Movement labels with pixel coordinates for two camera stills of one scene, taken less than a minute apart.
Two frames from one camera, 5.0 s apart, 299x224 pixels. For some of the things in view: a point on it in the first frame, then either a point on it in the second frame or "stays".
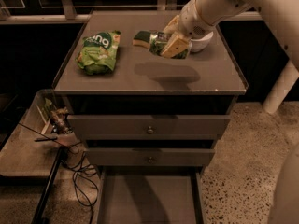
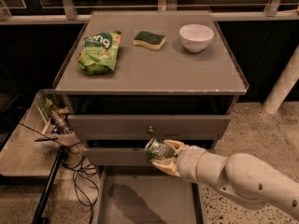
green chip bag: (98, 51) stays
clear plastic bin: (44, 131) stays
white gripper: (191, 21) to (191, 162)
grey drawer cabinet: (150, 123) stays
